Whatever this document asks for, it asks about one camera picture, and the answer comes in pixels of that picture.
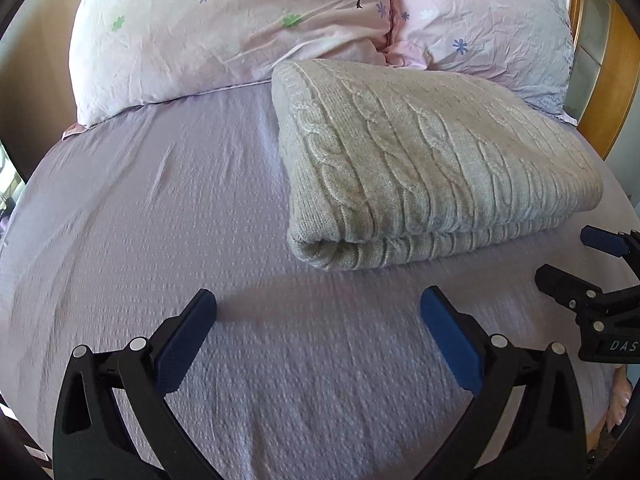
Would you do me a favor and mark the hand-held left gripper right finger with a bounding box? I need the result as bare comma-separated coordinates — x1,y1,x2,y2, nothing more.
420,286,588,480

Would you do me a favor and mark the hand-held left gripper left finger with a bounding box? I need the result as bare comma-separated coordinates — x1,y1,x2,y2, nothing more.
52,288,221,480

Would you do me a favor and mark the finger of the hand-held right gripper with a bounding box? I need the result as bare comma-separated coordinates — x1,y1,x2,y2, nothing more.
580,225,640,262
535,264,640,322

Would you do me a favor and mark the grey cable knit sweater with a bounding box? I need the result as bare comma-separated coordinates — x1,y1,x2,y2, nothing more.
271,58,605,272

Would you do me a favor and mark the person's right hand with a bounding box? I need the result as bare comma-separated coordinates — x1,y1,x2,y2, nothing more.
606,364,638,443

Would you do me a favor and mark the lilac textured bed sheet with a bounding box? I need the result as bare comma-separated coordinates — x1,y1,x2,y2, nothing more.
0,79,623,480

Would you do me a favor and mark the wooden headboard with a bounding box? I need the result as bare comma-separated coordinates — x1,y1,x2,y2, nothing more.
567,0,640,162

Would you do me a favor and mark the pink pillow with white flowers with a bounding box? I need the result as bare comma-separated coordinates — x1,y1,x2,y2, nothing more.
382,0,578,126

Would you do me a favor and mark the pink pillow with tree print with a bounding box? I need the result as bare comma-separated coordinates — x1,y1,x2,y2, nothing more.
69,0,396,128

